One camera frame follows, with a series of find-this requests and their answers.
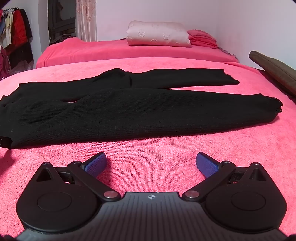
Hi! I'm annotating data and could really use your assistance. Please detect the black knit pants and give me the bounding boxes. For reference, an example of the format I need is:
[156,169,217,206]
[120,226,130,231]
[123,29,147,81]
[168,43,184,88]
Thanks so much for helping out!
[1,68,282,149]

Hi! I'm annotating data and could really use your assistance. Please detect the pink blanket on near bed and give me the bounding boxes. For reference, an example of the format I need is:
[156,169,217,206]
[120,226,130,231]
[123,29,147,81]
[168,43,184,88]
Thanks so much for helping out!
[1,58,295,235]

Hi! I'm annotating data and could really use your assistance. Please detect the brown padded headboard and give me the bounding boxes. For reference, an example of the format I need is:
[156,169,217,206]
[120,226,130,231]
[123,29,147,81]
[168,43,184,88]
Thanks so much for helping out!
[249,51,295,97]

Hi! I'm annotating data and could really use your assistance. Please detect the pink-covered far bed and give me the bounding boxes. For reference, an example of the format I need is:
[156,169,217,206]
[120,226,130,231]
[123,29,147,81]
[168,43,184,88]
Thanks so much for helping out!
[36,38,239,68]

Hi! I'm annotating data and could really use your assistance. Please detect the folded pink blanket stack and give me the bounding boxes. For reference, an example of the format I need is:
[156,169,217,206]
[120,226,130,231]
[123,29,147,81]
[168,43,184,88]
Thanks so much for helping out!
[187,30,218,49]

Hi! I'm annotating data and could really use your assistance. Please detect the hanging clothes on rack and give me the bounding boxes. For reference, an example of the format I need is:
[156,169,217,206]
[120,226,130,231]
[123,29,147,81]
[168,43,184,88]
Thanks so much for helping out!
[1,8,34,80]

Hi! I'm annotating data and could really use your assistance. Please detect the folded cream quilt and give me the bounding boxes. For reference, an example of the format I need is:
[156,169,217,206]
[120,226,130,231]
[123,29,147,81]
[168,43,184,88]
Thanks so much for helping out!
[126,21,191,47]

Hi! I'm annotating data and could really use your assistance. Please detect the pink patterned curtain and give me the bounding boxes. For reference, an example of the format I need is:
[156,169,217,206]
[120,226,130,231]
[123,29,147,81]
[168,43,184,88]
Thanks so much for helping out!
[75,0,97,42]

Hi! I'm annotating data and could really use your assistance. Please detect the dark window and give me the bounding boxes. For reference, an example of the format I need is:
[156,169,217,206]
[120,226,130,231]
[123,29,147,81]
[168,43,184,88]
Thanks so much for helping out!
[48,0,76,45]

